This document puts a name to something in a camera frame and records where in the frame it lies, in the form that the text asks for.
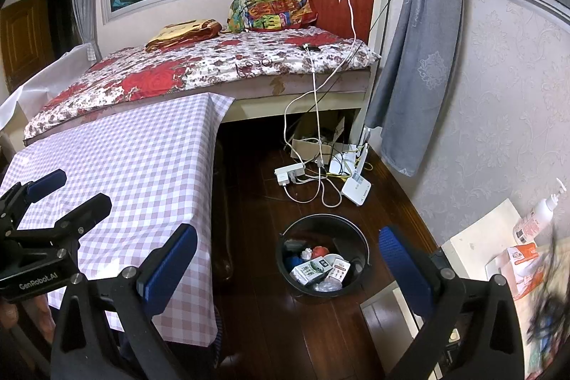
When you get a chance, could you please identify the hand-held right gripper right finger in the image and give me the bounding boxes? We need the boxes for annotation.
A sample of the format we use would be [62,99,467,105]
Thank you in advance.
[378,225,526,380]

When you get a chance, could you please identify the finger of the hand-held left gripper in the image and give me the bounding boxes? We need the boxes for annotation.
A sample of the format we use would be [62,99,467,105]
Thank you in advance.
[0,168,67,229]
[12,193,113,257]

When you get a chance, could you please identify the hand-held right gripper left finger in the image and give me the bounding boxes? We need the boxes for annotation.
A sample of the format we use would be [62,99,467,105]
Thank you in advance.
[50,223,199,380]

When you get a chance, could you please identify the black plastic bucket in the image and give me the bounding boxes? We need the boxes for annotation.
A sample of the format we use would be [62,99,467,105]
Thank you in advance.
[275,214,371,303]

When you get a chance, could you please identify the red white milk carton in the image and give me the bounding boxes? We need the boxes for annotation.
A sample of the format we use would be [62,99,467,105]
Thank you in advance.
[328,260,352,283]

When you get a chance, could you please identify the green white cardboard box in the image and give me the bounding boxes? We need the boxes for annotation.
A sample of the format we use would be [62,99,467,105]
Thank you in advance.
[290,256,332,287]

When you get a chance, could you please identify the white router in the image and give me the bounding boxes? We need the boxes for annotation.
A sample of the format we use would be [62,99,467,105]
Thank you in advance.
[341,144,372,207]

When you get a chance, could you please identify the white plastic sheet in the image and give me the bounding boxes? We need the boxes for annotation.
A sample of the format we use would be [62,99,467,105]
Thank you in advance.
[0,43,98,131]

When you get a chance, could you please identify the orange white box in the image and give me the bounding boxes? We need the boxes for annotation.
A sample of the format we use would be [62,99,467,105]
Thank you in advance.
[496,243,553,301]

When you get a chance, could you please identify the white network box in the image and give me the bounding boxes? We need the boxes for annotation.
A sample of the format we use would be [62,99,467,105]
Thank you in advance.
[328,151,357,179]

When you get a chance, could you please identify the white pump bottle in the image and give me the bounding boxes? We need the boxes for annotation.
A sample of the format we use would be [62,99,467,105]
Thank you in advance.
[512,179,563,245]

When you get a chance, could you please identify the brown wooden door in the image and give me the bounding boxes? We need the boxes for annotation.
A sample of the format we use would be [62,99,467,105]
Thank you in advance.
[0,0,54,91]

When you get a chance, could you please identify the white power strip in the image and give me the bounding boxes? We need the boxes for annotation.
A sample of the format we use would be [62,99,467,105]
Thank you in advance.
[274,164,307,187]

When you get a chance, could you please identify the brown cardboard box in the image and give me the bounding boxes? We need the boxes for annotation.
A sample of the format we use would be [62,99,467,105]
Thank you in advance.
[290,137,335,161]

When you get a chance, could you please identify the red floral bedspread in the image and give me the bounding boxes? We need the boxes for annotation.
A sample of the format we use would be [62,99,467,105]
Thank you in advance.
[23,27,381,140]

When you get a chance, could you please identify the folded yellow red blanket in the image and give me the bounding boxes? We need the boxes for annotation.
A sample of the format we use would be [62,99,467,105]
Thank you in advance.
[145,19,223,53]

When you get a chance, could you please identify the large grey patterned curtain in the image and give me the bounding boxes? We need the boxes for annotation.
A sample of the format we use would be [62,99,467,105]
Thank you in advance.
[364,0,466,178]

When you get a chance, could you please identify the colourful patterned pillow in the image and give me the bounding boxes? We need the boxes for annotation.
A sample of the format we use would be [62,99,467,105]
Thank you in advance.
[228,0,319,33]

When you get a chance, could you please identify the yellow cable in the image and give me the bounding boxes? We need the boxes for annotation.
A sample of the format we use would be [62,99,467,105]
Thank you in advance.
[332,146,358,180]

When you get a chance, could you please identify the dark blurred cords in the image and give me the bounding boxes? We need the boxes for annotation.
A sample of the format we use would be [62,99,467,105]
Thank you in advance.
[528,224,570,380]

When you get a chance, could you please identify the white charging cable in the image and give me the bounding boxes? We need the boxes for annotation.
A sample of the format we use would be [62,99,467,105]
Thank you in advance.
[309,50,324,168]

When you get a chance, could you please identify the long white hanging cable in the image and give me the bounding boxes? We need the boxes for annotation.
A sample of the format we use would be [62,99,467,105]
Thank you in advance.
[285,0,370,207]

